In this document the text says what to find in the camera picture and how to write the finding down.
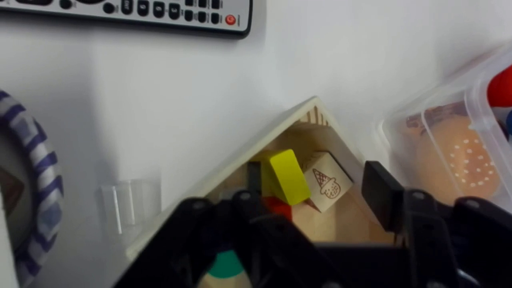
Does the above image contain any small open wooden box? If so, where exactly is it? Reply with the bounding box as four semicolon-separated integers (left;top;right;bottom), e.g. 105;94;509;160
125;94;399;262

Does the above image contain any clear plastic box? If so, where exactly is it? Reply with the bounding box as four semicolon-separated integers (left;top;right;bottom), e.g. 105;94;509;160
378;45;512;214

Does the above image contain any yellow block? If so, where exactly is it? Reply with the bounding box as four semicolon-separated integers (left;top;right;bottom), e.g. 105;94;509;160
261;149;313;206

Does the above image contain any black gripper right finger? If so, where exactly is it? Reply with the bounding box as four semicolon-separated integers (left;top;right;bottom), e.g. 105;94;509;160
362;160;512;288

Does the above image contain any blue striped rim plate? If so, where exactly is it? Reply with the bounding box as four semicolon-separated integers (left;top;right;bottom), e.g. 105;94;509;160
0;88;66;288

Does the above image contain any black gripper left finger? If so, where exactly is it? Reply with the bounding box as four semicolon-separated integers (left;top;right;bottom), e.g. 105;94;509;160
114;160;343;288

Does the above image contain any black grey remote control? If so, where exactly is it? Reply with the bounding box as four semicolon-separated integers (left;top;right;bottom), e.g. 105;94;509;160
0;0;253;38

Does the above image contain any small clear sanitizer bottle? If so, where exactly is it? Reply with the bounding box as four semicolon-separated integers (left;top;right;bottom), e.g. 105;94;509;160
100;178;164;237

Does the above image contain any wooden cube with print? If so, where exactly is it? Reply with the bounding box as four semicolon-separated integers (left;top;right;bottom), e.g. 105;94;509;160
303;150;356;214

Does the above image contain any brown spotted toy piece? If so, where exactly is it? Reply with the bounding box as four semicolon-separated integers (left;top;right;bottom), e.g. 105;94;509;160
404;112;429;136

